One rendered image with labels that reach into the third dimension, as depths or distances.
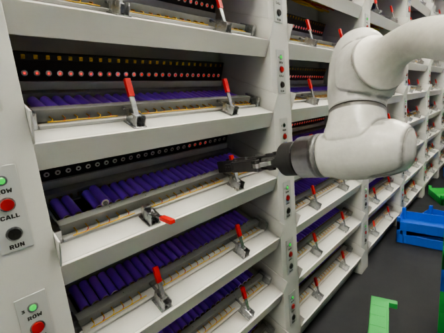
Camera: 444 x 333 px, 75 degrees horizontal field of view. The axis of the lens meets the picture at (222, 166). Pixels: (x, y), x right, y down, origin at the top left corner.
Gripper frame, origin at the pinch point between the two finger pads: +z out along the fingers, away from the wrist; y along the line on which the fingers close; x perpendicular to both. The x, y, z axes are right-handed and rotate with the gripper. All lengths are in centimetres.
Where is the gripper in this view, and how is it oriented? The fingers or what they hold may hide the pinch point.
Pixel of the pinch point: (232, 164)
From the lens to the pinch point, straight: 77.5
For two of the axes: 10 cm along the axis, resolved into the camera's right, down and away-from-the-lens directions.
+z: -6.9, 0.7, 7.2
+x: -2.0, -9.8, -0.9
